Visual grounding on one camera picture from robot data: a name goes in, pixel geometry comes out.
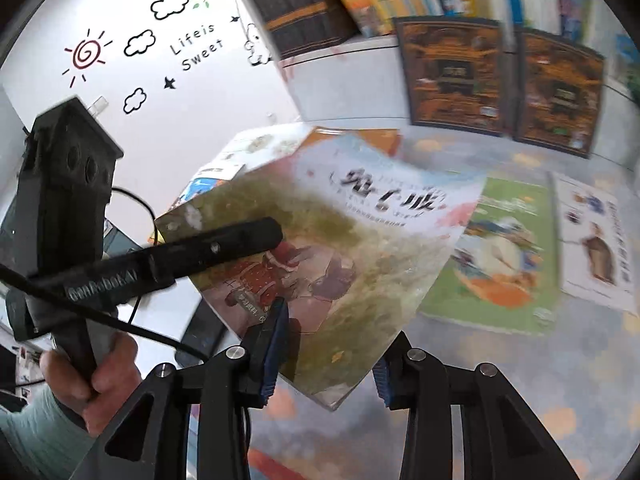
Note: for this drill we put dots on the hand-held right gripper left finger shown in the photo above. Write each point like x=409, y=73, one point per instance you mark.
x=272, y=355

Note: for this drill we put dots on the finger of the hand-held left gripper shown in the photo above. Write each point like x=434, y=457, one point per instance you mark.
x=220, y=245

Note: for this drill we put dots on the black lettering wall sticker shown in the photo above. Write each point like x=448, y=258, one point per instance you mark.
x=187, y=45

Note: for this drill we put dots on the green cartoon cover book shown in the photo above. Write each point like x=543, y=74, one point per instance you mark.
x=500, y=260

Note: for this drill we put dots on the person's left forearm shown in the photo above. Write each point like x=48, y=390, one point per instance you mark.
x=35, y=440

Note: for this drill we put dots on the black bird wall sticker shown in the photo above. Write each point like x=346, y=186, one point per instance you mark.
x=170, y=83

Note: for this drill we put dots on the white bookshelf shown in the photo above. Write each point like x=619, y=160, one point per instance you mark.
x=350, y=85

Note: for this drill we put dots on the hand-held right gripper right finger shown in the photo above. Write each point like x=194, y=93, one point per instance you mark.
x=382, y=380

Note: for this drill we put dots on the clear wall hook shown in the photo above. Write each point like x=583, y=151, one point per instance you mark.
x=97, y=104

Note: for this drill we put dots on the person's left hand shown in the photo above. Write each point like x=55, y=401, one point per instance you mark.
x=110, y=375

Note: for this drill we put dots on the black flat device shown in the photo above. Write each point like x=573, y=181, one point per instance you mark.
x=202, y=330

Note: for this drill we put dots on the white bird picture book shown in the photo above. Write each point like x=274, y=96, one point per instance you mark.
x=595, y=255

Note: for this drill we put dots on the cloud outline wall sticker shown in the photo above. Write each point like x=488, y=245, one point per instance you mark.
x=135, y=100
x=139, y=43
x=170, y=6

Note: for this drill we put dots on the red sun wall sticker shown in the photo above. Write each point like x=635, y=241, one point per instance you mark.
x=86, y=55

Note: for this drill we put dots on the dark brown book set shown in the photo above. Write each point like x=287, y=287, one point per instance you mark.
x=300, y=10

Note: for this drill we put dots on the black outline figure sticker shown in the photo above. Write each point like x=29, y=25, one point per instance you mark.
x=257, y=52

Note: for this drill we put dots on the green painted cover book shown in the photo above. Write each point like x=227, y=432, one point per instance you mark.
x=350, y=260

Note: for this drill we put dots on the orange bordered picture book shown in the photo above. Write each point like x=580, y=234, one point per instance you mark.
x=200, y=185

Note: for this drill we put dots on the dark ornate cover book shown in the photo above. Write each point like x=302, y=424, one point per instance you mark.
x=455, y=75
x=560, y=95

